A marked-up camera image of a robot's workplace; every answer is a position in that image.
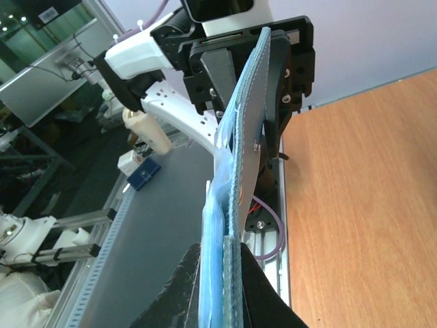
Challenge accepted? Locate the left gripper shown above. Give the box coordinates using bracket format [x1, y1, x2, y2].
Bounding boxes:
[152, 15, 315, 159]

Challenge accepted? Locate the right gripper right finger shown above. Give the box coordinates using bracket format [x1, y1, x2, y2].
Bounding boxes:
[241, 243, 307, 328]

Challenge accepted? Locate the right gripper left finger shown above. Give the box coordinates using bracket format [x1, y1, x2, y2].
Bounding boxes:
[130, 243, 200, 328]

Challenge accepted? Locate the teal card holder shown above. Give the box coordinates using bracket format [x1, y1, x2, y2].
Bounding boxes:
[197, 27, 272, 327]

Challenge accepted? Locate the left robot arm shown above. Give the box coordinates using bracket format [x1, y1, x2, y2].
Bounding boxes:
[94, 1, 315, 161]

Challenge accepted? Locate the cream plastic bottle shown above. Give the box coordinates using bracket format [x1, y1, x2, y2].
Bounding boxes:
[122, 108, 172, 155]

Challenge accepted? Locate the dark blue small box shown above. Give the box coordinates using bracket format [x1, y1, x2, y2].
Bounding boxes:
[127, 157, 161, 191]

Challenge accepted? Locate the white small box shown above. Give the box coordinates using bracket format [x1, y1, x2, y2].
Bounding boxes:
[117, 150, 151, 177]

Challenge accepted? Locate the aluminium front rail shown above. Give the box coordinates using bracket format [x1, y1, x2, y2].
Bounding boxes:
[243, 139, 291, 306]

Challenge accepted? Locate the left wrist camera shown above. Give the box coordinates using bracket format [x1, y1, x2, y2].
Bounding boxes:
[181, 0, 273, 37]

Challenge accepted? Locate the grey slotted cable duct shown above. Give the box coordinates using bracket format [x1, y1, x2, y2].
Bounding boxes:
[64, 188, 135, 328]

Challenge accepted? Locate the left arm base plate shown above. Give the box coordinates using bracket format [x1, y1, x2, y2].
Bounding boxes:
[245, 159, 282, 232]

